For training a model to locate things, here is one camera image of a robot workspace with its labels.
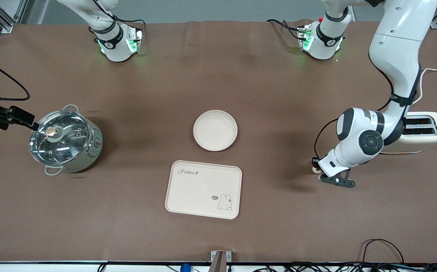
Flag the black right arm base cable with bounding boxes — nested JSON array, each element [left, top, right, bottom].
[[92, 0, 146, 34]]

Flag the pale green electric cooking pot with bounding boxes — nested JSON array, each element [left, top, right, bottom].
[[29, 105, 103, 176]]

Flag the black arm base cable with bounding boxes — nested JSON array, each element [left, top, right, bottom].
[[266, 19, 303, 40], [92, 0, 146, 34]]

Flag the black cable bundle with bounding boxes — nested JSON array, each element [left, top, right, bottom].
[[252, 262, 437, 272]]

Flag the grey metal camera bracket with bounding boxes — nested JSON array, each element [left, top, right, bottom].
[[211, 250, 231, 272]]

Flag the brown table cover mat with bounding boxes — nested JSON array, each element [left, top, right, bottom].
[[0, 20, 437, 264]]

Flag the cream rectangular rabbit tray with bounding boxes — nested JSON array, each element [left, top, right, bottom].
[[165, 160, 242, 220]]

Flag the black looped cable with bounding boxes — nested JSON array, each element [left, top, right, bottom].
[[361, 239, 405, 266]]

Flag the cream round plate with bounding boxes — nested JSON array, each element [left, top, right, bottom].
[[193, 110, 238, 152]]

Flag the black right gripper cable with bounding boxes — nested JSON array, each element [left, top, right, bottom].
[[0, 55, 31, 102]]

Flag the black left arm base cable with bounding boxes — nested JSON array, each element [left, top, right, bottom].
[[266, 19, 303, 40]]

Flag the cream two-slot toaster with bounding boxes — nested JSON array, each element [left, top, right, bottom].
[[380, 111, 437, 155]]

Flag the glass pot lid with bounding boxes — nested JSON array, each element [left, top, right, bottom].
[[29, 110, 91, 167]]

